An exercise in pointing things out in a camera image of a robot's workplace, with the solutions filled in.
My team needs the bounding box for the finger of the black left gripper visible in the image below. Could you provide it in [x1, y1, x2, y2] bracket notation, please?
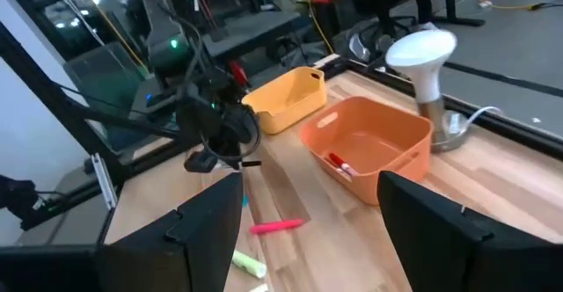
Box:
[218, 155, 243, 172]
[183, 150, 220, 174]

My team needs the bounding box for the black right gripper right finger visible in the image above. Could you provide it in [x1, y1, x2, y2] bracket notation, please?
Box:
[377, 171, 563, 292]

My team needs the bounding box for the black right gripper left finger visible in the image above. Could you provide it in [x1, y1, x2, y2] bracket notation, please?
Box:
[0, 172, 245, 292]

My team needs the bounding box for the pale yellow Sharpie highlighter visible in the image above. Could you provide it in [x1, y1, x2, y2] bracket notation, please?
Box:
[230, 248, 268, 281]

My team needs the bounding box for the pink marker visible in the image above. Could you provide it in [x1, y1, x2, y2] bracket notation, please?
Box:
[248, 217, 305, 237]

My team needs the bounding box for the red capped Expo marker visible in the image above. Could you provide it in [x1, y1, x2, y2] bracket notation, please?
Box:
[327, 151, 360, 179]

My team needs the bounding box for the yellow plastic bin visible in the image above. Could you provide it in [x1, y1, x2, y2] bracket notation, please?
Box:
[240, 65, 329, 136]

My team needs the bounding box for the orange plastic bin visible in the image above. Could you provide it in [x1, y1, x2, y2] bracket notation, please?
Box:
[298, 95, 435, 207]

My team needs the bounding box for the black device with green light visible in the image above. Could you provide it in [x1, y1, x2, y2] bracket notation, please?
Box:
[0, 175, 67, 231]

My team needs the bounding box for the white mushroom table lamp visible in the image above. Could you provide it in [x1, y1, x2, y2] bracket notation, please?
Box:
[384, 29, 475, 153]

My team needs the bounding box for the aluminium bracket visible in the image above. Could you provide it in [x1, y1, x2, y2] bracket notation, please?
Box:
[91, 152, 119, 210]

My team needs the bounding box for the white lamp cable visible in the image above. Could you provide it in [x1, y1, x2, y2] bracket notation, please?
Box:
[457, 105, 503, 130]

